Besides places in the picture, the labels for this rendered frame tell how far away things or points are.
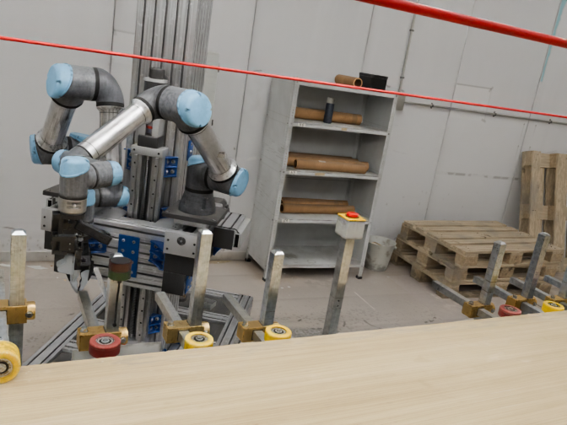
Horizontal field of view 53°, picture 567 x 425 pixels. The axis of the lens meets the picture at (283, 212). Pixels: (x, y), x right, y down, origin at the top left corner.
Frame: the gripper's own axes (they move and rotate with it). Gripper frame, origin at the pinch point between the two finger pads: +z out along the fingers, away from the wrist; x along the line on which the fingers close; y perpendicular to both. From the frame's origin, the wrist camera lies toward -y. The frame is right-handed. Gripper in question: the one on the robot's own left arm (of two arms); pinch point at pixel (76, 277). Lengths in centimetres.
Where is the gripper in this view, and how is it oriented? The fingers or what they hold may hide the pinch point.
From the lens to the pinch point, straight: 176.6
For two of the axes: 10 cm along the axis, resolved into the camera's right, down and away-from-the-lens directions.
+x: 4.2, 3.0, -8.5
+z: -1.5, 9.5, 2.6
